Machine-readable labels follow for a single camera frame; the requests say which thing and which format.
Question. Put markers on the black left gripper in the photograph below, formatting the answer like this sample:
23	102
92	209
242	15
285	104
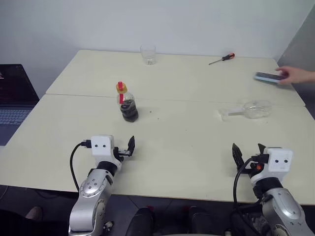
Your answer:
120	153

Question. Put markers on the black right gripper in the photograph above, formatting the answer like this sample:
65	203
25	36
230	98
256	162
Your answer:
262	163

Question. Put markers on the small bottle with yellow cap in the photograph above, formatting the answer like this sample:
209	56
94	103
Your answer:
129	111

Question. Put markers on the yellow and red bottle cap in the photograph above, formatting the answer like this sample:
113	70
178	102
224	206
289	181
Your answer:
121	88

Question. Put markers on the light blue smartphone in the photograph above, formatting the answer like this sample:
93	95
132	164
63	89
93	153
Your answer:
268	77

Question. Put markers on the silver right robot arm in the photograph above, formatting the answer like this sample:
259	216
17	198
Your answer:
283	209

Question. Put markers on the person's bare forearm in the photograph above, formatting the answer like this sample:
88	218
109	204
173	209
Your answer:
310	76

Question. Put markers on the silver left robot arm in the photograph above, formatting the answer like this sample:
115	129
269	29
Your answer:
91	189

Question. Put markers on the person's bare hand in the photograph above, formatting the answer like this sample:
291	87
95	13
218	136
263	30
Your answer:
295	75

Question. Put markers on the dark rounded shape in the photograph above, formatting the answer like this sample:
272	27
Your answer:
141	222
200	221

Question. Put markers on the small white rounded object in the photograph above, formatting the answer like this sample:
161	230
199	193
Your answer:
108	224

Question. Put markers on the clear glass tumbler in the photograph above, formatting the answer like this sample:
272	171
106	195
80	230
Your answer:
148	57

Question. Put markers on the orange and black screwdriver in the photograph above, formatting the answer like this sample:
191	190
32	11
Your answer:
227	57

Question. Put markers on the brown shoe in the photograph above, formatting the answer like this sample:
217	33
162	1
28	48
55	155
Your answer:
34	213

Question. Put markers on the dark laptop computer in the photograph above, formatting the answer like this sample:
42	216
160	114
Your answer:
12	115

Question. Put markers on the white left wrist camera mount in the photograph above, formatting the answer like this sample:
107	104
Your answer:
101	147

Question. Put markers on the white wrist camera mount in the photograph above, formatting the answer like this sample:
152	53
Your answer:
101	147
280	159

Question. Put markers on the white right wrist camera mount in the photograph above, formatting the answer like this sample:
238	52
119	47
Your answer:
280	159

